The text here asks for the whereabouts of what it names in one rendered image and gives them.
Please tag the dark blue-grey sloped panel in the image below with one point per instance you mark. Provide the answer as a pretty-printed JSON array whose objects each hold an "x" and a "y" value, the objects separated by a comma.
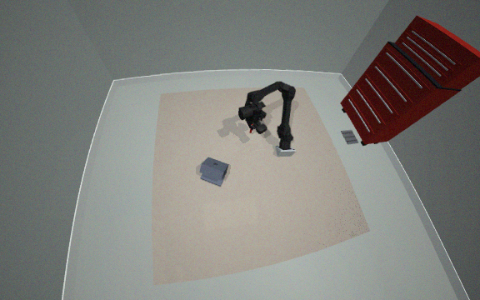
[{"x": 213, "y": 171}]

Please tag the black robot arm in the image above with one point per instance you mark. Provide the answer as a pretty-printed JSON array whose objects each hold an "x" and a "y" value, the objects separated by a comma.
[{"x": 254, "y": 107}]

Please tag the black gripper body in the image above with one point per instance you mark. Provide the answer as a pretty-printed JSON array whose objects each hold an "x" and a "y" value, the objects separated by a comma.
[{"x": 256, "y": 123}]

